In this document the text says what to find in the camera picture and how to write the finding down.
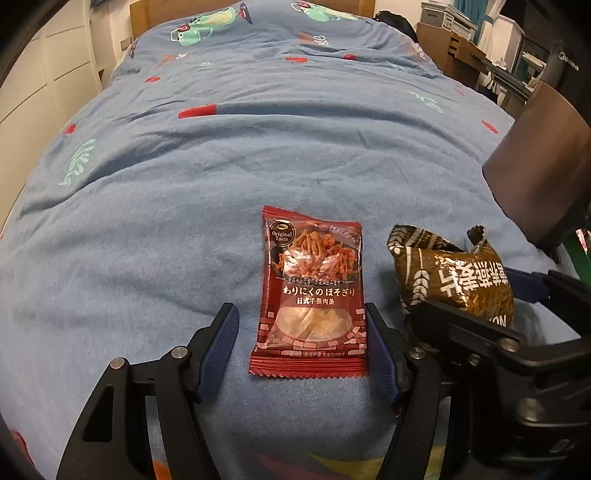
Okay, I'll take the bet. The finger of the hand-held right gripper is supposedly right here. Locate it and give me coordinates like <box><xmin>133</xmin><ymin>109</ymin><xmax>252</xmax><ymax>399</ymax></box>
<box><xmin>505</xmin><ymin>268</ymin><xmax>591</xmax><ymax>306</ymax></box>
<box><xmin>406</xmin><ymin>299</ymin><xmax>591</xmax><ymax>385</ymax></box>

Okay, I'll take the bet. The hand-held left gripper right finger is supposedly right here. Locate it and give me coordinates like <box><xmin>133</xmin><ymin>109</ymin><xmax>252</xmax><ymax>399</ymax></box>
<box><xmin>364</xmin><ymin>302</ymin><xmax>472</xmax><ymax>480</ymax></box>

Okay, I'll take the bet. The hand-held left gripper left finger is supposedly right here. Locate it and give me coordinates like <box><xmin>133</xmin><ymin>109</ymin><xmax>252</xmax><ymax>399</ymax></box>
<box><xmin>55</xmin><ymin>302</ymin><xmax>241</xmax><ymax>480</ymax></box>

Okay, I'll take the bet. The brown snack packet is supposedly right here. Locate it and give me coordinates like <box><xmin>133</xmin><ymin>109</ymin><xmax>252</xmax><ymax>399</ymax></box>
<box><xmin>387</xmin><ymin>224</ymin><xmax>515</xmax><ymax>330</ymax></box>

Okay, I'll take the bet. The red snack packet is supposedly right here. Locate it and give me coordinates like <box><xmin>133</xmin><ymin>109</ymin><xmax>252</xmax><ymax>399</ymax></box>
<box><xmin>249</xmin><ymin>205</ymin><xmax>370</xmax><ymax>378</ymax></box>

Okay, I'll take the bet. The brown leather chair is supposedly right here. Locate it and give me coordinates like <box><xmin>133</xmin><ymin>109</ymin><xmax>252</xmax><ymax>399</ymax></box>
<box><xmin>482</xmin><ymin>80</ymin><xmax>591</xmax><ymax>264</ymax></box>

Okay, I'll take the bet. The blue printed blanket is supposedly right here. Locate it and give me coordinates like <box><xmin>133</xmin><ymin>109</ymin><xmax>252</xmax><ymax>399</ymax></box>
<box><xmin>0</xmin><ymin>0</ymin><xmax>587</xmax><ymax>480</ymax></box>

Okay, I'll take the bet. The black device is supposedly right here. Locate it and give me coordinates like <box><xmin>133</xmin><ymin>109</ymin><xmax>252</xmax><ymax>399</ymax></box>
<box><xmin>544</xmin><ymin>41</ymin><xmax>583</xmax><ymax>95</ymax></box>

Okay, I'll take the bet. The wooden cabinet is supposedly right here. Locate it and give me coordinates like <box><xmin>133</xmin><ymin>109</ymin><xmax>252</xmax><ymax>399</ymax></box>
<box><xmin>416</xmin><ymin>21</ymin><xmax>532</xmax><ymax>116</ymax></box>

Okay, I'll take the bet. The black bag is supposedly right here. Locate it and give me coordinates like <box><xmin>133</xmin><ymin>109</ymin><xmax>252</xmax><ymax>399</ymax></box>
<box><xmin>375</xmin><ymin>10</ymin><xmax>419</xmax><ymax>38</ymax></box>

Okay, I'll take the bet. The white wardrobe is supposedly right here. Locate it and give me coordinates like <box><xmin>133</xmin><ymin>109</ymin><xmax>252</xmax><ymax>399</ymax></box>
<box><xmin>0</xmin><ymin>0</ymin><xmax>134</xmax><ymax>160</ymax></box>

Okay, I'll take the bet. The wooden headboard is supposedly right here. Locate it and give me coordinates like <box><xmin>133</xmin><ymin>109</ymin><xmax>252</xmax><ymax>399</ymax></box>
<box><xmin>129</xmin><ymin>0</ymin><xmax>377</xmax><ymax>44</ymax></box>

